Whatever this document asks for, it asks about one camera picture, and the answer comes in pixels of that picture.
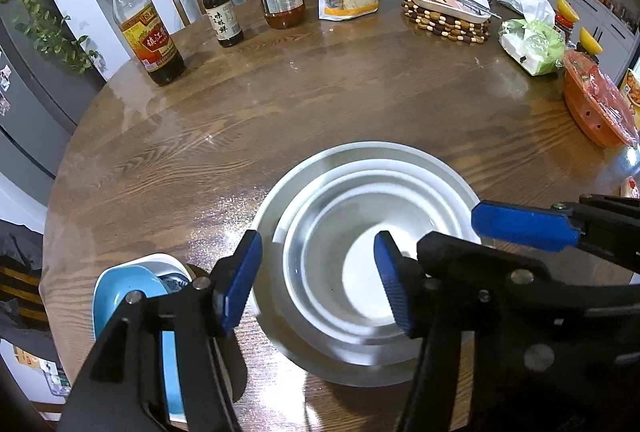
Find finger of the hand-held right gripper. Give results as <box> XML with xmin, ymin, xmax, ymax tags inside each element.
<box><xmin>416</xmin><ymin>231</ymin><xmax>640</xmax><ymax>310</ymax></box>
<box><xmin>471</xmin><ymin>193</ymin><xmax>640</xmax><ymax>273</ymax></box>

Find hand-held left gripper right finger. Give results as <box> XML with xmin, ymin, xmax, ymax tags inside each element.
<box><xmin>374</xmin><ymin>231</ymin><xmax>568</xmax><ymax>432</ymax></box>

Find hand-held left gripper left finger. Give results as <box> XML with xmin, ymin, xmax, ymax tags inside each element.
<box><xmin>57</xmin><ymin>229</ymin><xmax>264</xmax><ymax>432</ymax></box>

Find small white ramekin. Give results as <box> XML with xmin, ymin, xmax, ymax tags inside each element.
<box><xmin>282</xmin><ymin>171</ymin><xmax>451</xmax><ymax>348</ymax></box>

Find large white bowl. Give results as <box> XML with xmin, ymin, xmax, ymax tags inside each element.
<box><xmin>248</xmin><ymin>141</ymin><xmax>483</xmax><ymax>387</ymax></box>

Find medium white bowl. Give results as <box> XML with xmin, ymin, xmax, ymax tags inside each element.
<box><xmin>272</xmin><ymin>156</ymin><xmax>476</xmax><ymax>365</ymax></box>

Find orange instant noodle bowl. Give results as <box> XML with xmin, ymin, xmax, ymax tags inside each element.
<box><xmin>562</xmin><ymin>50</ymin><xmax>638</xmax><ymax>147</ymax></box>

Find green tissue pack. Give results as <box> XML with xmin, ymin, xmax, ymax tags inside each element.
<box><xmin>497</xmin><ymin>18</ymin><xmax>566</xmax><ymax>76</ymax></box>

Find yellow lid jar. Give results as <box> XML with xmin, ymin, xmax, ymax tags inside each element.
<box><xmin>554</xmin><ymin>0</ymin><xmax>581</xmax><ymax>47</ymax></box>
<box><xmin>575</xmin><ymin>26</ymin><xmax>606</xmax><ymax>62</ymax></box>

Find wooden bead trivet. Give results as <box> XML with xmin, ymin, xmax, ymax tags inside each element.
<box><xmin>401</xmin><ymin>0</ymin><xmax>493</xmax><ymax>45</ymax></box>

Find clear plastic wrapper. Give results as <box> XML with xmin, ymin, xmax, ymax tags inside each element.
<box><xmin>497</xmin><ymin>0</ymin><xmax>558</xmax><ymax>25</ymax></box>

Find wooden chair with jacket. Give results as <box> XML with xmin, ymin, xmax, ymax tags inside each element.
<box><xmin>0</xmin><ymin>257</ymin><xmax>48</xmax><ymax>348</ymax></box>

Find cardboard box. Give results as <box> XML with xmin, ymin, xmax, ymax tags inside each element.
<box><xmin>12</xmin><ymin>344</ymin><xmax>43</xmax><ymax>370</ymax></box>

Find dark jacket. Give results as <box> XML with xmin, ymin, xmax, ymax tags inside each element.
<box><xmin>0</xmin><ymin>219</ymin><xmax>51</xmax><ymax>273</ymax></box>

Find white rectangular dish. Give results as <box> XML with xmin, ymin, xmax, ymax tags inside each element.
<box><xmin>407</xmin><ymin>0</ymin><xmax>501</xmax><ymax>25</ymax></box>

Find metal tongs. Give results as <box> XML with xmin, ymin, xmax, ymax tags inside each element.
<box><xmin>432</xmin><ymin>0</ymin><xmax>502</xmax><ymax>18</ymax></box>

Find yellow cap vinegar bottle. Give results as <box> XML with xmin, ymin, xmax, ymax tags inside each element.
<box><xmin>99</xmin><ymin>0</ymin><xmax>187</xmax><ymax>86</ymax></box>

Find grey refrigerator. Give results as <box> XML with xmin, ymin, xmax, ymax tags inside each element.
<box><xmin>0</xmin><ymin>12</ymin><xmax>76</xmax><ymax>180</ymax></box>

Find small dark soy sauce bottle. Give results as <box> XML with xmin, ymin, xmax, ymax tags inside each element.
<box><xmin>194</xmin><ymin>0</ymin><xmax>245</xmax><ymax>48</ymax></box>

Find group of fridge photo magnets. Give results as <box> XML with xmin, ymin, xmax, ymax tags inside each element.
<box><xmin>0</xmin><ymin>62</ymin><xmax>13</xmax><ymax>115</ymax></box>

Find hanging vine on fridge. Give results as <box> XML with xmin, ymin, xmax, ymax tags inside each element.
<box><xmin>0</xmin><ymin>0</ymin><xmax>101</xmax><ymax>75</ymax></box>

